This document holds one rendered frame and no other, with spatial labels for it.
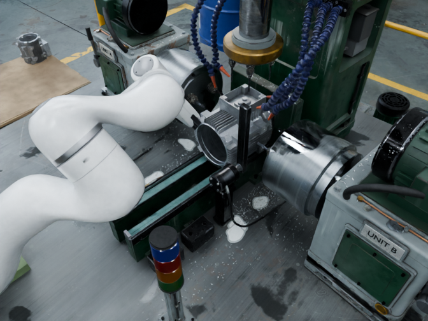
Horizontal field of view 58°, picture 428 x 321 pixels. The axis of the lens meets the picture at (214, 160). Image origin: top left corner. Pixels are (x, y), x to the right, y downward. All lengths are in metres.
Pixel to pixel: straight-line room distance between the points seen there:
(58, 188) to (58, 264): 0.65
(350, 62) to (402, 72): 2.52
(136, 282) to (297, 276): 0.49
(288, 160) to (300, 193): 0.10
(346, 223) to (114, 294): 0.70
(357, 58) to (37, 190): 1.11
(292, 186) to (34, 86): 2.67
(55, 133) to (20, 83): 2.90
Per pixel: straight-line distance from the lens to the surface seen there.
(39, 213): 0.72
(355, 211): 0.98
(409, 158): 0.92
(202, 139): 1.35
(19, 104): 3.27
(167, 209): 1.23
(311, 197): 1.10
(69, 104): 0.63
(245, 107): 1.06
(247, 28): 1.14
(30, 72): 3.63
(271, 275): 1.24
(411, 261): 1.00
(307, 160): 1.08
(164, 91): 0.67
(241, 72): 1.40
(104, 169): 0.64
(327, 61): 1.29
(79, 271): 1.31
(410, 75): 3.91
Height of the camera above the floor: 1.89
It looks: 45 degrees down
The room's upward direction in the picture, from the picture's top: straight up
